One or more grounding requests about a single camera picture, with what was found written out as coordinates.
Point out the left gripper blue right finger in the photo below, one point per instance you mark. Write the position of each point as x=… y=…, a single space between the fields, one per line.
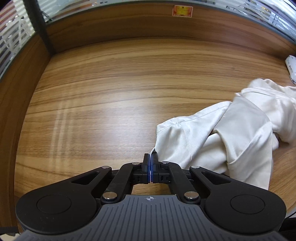
x=159 y=172

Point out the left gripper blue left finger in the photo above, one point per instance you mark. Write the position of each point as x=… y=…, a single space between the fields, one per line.
x=141 y=173

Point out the white satin polo shirt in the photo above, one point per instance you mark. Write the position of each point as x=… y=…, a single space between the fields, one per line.
x=235 y=137

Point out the red certificate sticker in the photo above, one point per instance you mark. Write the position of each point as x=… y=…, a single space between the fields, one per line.
x=182 y=11

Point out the white tissue pack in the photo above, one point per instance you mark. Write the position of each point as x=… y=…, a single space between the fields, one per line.
x=290 y=62

